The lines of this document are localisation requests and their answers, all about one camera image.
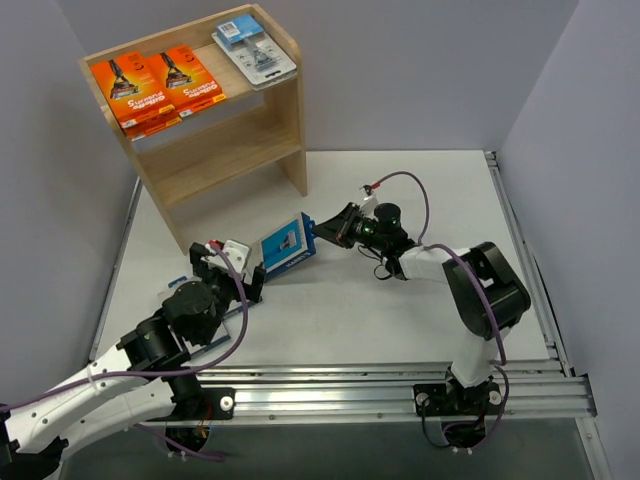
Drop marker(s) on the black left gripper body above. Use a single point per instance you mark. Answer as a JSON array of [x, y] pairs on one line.
[[230, 275]]

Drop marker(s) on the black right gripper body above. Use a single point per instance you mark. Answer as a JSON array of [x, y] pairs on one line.
[[347, 230]]

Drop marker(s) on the blue Harry's razor box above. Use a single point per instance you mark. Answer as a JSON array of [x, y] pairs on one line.
[[287, 246]]

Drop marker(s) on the Gillette blue razor blister pack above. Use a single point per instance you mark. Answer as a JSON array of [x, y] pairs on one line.
[[271, 68]]

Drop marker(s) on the orange Gillette Fusion box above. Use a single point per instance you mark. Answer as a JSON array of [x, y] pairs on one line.
[[138, 101]]

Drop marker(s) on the orange razor cartridge pack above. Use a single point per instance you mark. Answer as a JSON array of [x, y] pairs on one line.
[[189, 84]]

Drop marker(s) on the grey Harry's razor box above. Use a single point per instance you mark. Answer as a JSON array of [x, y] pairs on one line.
[[236, 308], [221, 337]]

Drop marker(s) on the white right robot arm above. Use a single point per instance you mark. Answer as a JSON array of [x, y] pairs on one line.
[[489, 296]]

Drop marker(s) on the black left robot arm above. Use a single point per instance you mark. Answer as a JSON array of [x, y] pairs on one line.
[[145, 375]]

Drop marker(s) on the wooden two-tier shelf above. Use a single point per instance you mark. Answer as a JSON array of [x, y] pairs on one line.
[[193, 164]]

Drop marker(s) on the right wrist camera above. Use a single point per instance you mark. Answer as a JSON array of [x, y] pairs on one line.
[[369, 201]]

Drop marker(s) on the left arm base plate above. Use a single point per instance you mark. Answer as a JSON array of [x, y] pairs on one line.
[[212, 405]]

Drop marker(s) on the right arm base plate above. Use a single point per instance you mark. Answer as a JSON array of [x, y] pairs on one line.
[[449, 399]]

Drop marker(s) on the aluminium table frame rail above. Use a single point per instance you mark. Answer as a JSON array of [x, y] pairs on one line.
[[332, 340]]

